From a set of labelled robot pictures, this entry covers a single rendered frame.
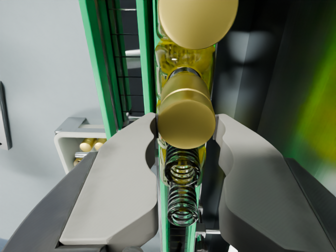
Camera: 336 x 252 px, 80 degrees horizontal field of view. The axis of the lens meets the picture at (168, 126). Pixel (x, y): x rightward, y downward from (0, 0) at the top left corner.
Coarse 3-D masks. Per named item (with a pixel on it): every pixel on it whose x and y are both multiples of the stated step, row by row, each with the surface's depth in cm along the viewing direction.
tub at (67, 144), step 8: (56, 136) 53; (64, 136) 53; (72, 136) 53; (80, 136) 52; (88, 136) 52; (96, 136) 52; (104, 136) 52; (56, 144) 54; (64, 144) 57; (72, 144) 60; (64, 152) 57; (72, 152) 61; (64, 160) 57; (72, 160) 61; (64, 168) 59
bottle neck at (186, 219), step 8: (192, 184) 22; (168, 192) 21; (176, 192) 20; (184, 192) 20; (192, 192) 21; (168, 200) 21; (176, 200) 19; (184, 200) 19; (192, 200) 20; (168, 208) 20; (176, 208) 19; (184, 208) 19; (192, 208) 19; (168, 216) 19; (176, 216) 20; (184, 216) 20; (192, 216) 19; (176, 224) 20; (184, 224) 20
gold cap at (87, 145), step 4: (84, 140) 58; (88, 140) 58; (92, 140) 59; (96, 140) 61; (80, 144) 57; (84, 144) 57; (88, 144) 57; (92, 144) 58; (84, 148) 58; (88, 148) 58
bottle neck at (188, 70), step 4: (180, 68) 16; (184, 68) 16; (188, 68) 16; (192, 68) 16; (172, 72) 17; (176, 72) 16; (180, 72) 15; (184, 72) 15; (188, 72) 15; (192, 72) 16; (196, 72) 16; (200, 76) 17
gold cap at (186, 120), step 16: (176, 80) 13; (192, 80) 13; (176, 96) 11; (192, 96) 11; (208, 96) 13; (160, 112) 11; (176, 112) 11; (192, 112) 11; (208, 112) 11; (160, 128) 12; (176, 128) 12; (192, 128) 12; (208, 128) 11; (176, 144) 12; (192, 144) 12
